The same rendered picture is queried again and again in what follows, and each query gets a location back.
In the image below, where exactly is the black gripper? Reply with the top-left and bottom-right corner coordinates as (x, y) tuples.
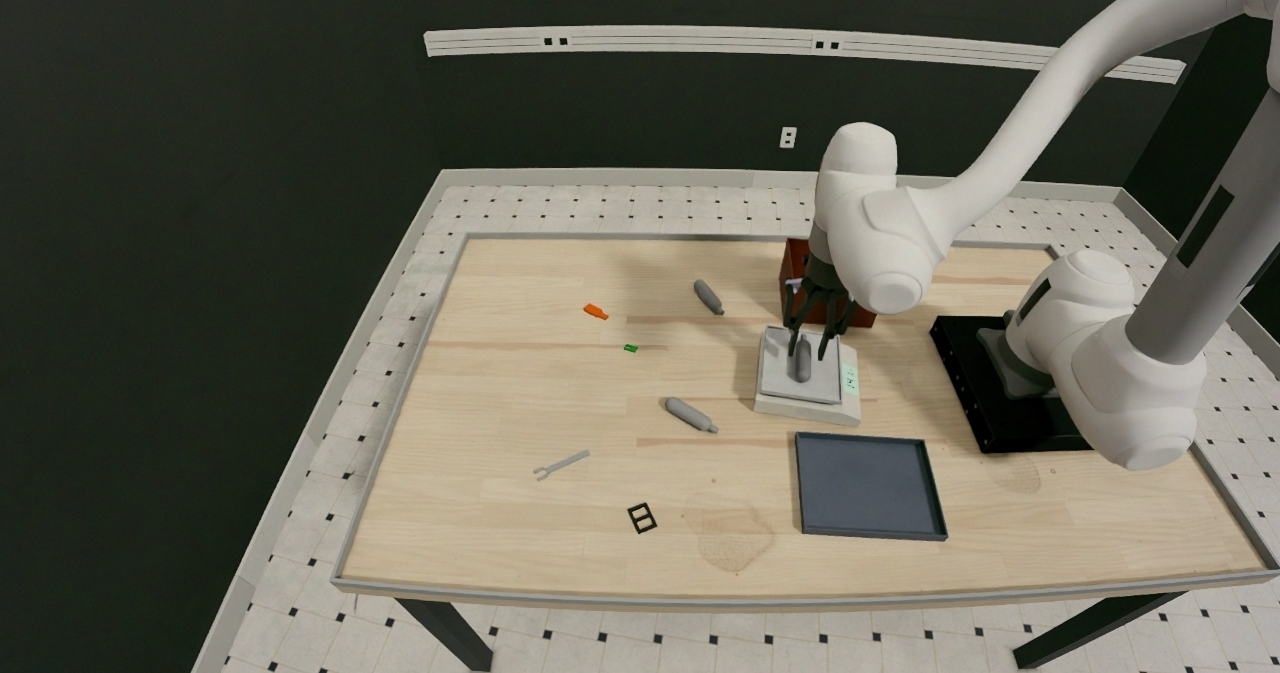
(783, 251), (859, 361)

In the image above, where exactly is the white digital scale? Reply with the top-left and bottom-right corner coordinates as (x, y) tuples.
(753, 325), (861, 427)

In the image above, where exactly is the grey table edge trim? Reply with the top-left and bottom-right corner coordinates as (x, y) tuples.
(329, 232), (1280, 606)

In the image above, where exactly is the grey metal gas cylinder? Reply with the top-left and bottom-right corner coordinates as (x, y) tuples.
(694, 280), (724, 315)

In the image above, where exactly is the black rectangular buckle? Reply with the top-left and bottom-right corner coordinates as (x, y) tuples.
(628, 502), (658, 534)

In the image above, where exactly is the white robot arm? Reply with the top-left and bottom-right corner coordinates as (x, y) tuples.
(808, 0), (1280, 471)

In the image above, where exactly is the grey co2 cylinder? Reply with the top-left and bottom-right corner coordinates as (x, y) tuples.
(795, 334), (812, 383)
(666, 397), (719, 434)

